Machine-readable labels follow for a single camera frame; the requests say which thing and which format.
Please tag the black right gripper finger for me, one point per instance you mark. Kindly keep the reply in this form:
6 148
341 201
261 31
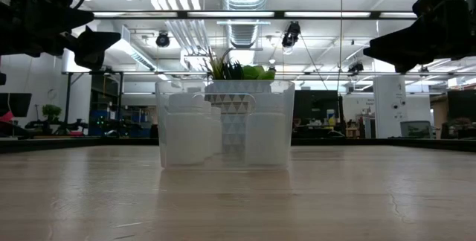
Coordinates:
394 53
416 31

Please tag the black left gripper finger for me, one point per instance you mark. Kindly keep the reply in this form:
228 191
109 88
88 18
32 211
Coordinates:
70 18
98 49

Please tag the clear plastic basket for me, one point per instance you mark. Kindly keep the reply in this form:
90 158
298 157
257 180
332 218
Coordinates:
230 161

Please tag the white LED light bar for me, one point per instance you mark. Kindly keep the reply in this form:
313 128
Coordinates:
134 14
327 14
230 14
398 14

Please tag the black ceiling spotlight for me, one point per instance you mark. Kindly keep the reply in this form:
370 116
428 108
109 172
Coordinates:
162 40
355 67

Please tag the white square pillar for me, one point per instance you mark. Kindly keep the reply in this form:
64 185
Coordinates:
385 107

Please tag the dark wide monitor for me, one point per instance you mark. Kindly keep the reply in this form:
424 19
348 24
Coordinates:
463 105

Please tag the black computer monitor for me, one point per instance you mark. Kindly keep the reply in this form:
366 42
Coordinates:
15 104

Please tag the small green potted plant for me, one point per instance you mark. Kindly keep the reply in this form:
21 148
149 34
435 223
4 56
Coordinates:
51 111

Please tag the grey bin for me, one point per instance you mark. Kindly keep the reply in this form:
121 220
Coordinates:
416 129

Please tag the white and blue wipes canister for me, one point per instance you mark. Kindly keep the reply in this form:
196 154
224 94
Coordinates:
331 118

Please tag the black cabinet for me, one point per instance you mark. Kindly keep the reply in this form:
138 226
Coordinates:
316 103

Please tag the artificial succulent in patterned pot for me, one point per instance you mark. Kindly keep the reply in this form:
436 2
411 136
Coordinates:
256 73

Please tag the black overhead camera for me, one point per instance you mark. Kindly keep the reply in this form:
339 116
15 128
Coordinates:
292 34

